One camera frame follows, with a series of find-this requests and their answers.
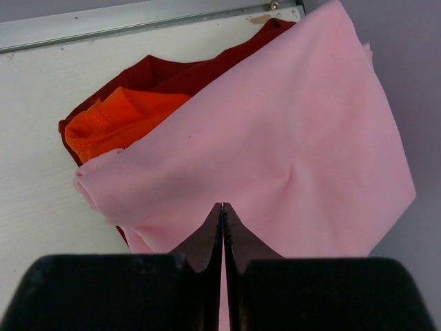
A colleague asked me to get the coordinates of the orange folded t shirt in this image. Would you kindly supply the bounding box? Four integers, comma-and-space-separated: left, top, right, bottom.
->
65, 87, 190, 163

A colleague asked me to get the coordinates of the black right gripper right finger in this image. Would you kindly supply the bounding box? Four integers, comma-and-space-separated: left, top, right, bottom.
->
223, 203, 435, 330

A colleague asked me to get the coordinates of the pink t shirt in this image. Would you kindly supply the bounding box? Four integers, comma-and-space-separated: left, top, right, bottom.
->
73, 0, 418, 331

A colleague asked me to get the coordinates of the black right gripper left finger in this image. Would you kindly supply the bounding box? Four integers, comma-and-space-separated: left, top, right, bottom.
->
1, 203, 222, 330

